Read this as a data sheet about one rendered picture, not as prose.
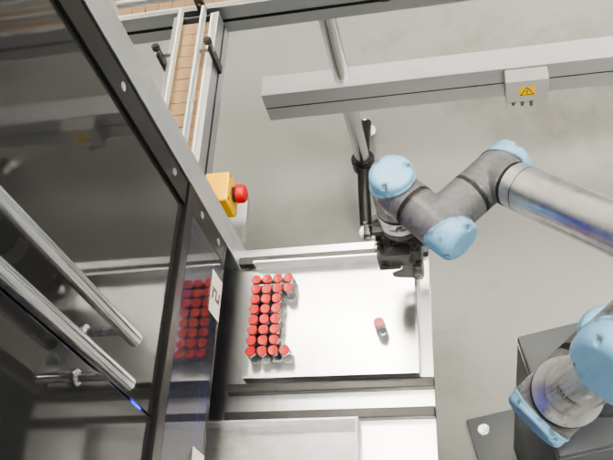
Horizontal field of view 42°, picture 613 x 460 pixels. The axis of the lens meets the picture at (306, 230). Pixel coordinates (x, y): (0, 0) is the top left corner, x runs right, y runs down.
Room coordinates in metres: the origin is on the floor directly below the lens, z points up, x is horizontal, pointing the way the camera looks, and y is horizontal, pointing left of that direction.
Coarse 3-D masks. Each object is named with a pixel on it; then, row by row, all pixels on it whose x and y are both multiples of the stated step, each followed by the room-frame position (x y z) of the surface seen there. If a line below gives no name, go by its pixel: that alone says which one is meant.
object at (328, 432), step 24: (216, 432) 0.60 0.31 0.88; (240, 432) 0.58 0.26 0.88; (264, 432) 0.56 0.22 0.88; (288, 432) 0.54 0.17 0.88; (312, 432) 0.52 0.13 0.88; (336, 432) 0.51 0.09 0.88; (216, 456) 0.55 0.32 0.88; (240, 456) 0.53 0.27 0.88; (264, 456) 0.52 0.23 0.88; (288, 456) 0.50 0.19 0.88; (312, 456) 0.48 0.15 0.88; (336, 456) 0.46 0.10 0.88
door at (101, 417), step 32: (0, 320) 0.49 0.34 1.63; (32, 320) 0.51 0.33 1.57; (0, 352) 0.46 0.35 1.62; (32, 352) 0.48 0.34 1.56; (64, 352) 0.51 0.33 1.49; (0, 384) 0.43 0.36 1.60; (32, 384) 0.45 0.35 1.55; (64, 384) 0.48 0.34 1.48; (96, 384) 0.50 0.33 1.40; (0, 416) 0.41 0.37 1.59; (32, 416) 0.42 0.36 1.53; (64, 416) 0.44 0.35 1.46; (96, 416) 0.47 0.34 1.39; (128, 416) 0.50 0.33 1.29; (0, 448) 0.38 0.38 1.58; (32, 448) 0.39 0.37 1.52; (64, 448) 0.41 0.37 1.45; (96, 448) 0.43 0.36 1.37; (128, 448) 0.46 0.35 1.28
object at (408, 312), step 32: (320, 256) 0.85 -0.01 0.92; (352, 256) 0.83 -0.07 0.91; (320, 288) 0.80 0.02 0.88; (352, 288) 0.77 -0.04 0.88; (384, 288) 0.75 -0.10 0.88; (416, 288) 0.70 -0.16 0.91; (288, 320) 0.76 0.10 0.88; (320, 320) 0.73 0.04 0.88; (352, 320) 0.71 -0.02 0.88; (384, 320) 0.68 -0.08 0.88; (416, 320) 0.64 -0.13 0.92; (320, 352) 0.67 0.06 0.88; (352, 352) 0.64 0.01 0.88; (384, 352) 0.62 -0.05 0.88; (416, 352) 0.58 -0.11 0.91
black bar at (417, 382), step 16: (240, 384) 0.66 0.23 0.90; (256, 384) 0.65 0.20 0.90; (272, 384) 0.64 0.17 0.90; (288, 384) 0.62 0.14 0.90; (304, 384) 0.61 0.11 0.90; (320, 384) 0.60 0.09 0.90; (336, 384) 0.59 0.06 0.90; (352, 384) 0.58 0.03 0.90; (368, 384) 0.56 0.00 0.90; (384, 384) 0.55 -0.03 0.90; (400, 384) 0.54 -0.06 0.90; (416, 384) 0.53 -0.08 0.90; (432, 384) 0.52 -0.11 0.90
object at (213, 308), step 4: (216, 276) 0.83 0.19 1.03; (212, 280) 0.81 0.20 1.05; (216, 280) 0.82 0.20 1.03; (220, 280) 0.83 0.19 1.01; (212, 284) 0.81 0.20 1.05; (216, 284) 0.82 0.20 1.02; (220, 284) 0.83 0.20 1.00; (212, 288) 0.80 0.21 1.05; (216, 288) 0.81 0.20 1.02; (220, 288) 0.82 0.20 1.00; (212, 292) 0.79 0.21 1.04; (220, 292) 0.81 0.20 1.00; (212, 296) 0.79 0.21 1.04; (220, 296) 0.81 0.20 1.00; (212, 300) 0.78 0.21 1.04; (220, 300) 0.80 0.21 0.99; (212, 304) 0.77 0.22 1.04; (216, 304) 0.78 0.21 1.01; (220, 304) 0.79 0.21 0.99; (208, 308) 0.76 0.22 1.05; (212, 308) 0.76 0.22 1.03; (216, 308) 0.78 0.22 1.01; (212, 312) 0.76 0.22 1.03; (216, 312) 0.77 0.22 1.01; (216, 316) 0.76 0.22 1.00; (216, 320) 0.76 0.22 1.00
